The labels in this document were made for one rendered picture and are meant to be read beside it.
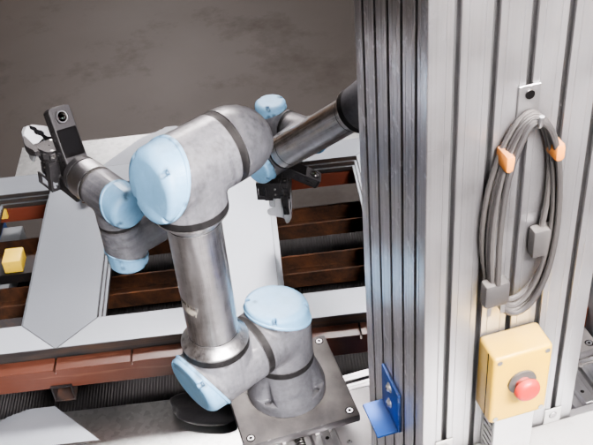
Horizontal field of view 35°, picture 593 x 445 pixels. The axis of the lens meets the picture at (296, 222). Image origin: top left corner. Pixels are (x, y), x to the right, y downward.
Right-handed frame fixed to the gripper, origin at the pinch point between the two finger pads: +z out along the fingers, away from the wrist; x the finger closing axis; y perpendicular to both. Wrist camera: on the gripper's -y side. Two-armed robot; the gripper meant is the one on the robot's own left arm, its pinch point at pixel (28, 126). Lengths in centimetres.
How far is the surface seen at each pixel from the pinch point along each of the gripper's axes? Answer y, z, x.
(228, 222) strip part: 53, 12, 59
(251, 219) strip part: 52, 9, 64
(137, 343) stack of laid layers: 60, -6, 17
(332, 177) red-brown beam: 54, 14, 98
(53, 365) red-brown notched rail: 64, 4, -1
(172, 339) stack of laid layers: 59, -11, 23
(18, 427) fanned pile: 76, 3, -12
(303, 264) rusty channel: 67, 0, 75
